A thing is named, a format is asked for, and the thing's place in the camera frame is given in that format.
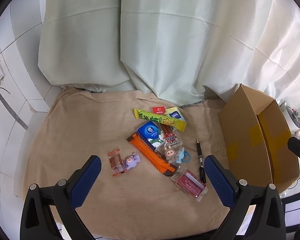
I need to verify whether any maroon snack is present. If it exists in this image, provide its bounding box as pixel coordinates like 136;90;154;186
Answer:
170;166;208;202

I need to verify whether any yellow green snack stick pack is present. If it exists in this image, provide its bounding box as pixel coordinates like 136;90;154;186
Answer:
134;108;187;132

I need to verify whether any black pen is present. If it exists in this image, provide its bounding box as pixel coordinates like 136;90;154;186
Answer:
196;139;206;184

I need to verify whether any red sausage snack packet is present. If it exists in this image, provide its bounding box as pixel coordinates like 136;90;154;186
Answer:
161;124;183;148

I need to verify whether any pale green curtain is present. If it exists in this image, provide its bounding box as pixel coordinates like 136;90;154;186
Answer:
38;0;300;115

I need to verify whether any small orange-striped snack packet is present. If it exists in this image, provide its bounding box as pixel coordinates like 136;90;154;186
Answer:
107;148;125;176

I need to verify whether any purple plush doll keychain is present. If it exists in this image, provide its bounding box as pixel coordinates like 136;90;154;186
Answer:
123;152;141;172

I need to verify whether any brown cardboard box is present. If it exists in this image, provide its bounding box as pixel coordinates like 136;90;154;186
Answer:
218;85;300;193

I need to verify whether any light blue plush keychain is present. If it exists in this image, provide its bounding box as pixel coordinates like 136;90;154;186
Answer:
175;147;191;164

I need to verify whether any small red sachet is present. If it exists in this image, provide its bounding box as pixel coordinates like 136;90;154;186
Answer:
152;106;166;115

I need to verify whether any grey plush pig keychain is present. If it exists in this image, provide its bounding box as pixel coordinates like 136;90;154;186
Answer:
159;147;181;164

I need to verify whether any orange snack bar wrapper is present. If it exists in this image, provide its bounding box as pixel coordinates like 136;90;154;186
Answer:
127;132;177;177

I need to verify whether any yellow blue tissue pack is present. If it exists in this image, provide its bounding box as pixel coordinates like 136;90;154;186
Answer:
165;107;186;121

